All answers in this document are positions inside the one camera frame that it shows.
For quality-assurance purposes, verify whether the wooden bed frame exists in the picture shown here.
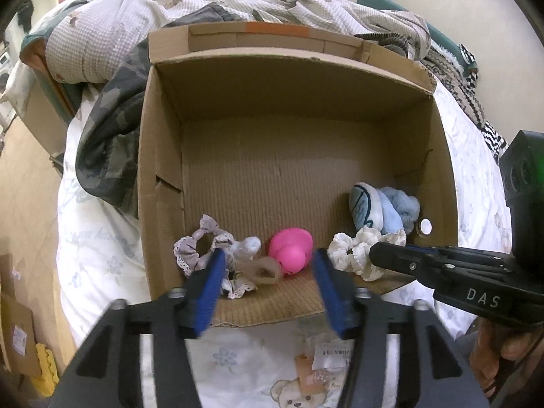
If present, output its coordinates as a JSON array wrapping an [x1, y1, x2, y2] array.
[[19, 38, 79, 162]]

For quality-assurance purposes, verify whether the light blue fuzzy sock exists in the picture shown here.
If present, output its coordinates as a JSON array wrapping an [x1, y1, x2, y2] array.
[[348, 182, 404, 235]]

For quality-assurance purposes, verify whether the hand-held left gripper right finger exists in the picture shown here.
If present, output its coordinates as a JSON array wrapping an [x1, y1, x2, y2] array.
[[313, 249, 494, 408]]

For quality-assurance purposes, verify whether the teal pillow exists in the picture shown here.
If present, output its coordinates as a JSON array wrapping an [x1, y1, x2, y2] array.
[[356, 0, 464, 58]]

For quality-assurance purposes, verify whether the cardboard box on floor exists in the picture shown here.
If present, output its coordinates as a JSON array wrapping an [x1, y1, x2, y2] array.
[[0, 255, 41, 377]]

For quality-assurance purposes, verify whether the white scrunchie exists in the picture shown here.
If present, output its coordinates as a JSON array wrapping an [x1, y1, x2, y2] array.
[[326, 226, 408, 282]]

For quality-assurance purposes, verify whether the blue fluffy scrunchie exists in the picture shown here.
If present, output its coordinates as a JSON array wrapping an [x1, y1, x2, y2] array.
[[378, 186, 421, 235]]

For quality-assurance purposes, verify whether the yellow foam piece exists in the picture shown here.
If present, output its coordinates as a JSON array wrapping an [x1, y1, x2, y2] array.
[[34, 342, 60, 396]]

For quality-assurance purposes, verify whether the small white bow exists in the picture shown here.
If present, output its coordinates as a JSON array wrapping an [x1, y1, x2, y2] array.
[[232, 236, 262, 260]]

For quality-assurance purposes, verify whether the clear packet with peach tag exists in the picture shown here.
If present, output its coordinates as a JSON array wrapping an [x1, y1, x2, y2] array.
[[295, 336, 355, 387]]

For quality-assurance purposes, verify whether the pink rubber toy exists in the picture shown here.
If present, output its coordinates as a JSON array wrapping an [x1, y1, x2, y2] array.
[[267, 227, 314, 279]]

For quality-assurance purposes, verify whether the patterned knit blanket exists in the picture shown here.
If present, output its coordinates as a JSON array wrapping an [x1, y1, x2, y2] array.
[[421, 45, 485, 128]]

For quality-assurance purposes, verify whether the white patterned duvet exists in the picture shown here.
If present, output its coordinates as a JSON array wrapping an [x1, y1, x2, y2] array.
[[40, 0, 432, 83]]

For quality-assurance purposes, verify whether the brown cardboard box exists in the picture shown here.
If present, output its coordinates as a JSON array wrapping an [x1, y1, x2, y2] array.
[[137, 23, 462, 328]]

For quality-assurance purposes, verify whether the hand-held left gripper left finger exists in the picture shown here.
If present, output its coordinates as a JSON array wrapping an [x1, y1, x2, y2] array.
[[53, 249, 227, 408]]

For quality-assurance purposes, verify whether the person's right hand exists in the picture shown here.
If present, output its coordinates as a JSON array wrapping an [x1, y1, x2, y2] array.
[[470, 319, 544, 397]]

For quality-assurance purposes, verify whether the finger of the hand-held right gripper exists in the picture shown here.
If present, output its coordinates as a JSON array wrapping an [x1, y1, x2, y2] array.
[[369, 241, 517, 294]]

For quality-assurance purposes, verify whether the lace trimmed bow scrunchie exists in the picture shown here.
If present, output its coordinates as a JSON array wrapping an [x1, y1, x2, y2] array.
[[173, 215, 258, 300]]

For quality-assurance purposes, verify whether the camouflage garment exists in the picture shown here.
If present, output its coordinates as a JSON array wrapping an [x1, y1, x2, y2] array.
[[75, 2, 239, 218]]

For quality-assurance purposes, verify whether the black white striped cloth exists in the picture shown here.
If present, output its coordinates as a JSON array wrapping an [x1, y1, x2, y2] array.
[[459, 45, 508, 158]]

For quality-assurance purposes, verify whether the beige hair clip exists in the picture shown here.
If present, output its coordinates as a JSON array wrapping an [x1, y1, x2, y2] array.
[[234, 255, 283, 287]]

